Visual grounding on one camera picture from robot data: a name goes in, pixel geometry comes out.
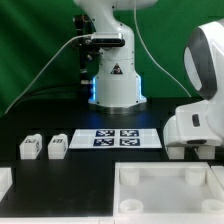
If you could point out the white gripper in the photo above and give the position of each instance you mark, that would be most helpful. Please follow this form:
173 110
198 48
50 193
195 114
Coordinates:
189 126

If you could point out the white square tabletop tray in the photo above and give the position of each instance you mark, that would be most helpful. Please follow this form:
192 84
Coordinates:
169 192

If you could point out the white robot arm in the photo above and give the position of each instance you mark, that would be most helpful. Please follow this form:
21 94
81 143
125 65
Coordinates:
118 86

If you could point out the white tag sheet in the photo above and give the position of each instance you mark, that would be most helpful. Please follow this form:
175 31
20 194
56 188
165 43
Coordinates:
115 138

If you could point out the white block left edge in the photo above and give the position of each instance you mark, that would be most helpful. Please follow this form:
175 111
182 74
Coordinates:
5 181

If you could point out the black camera on mount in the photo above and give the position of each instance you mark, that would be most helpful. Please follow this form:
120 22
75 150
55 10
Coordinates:
89 43

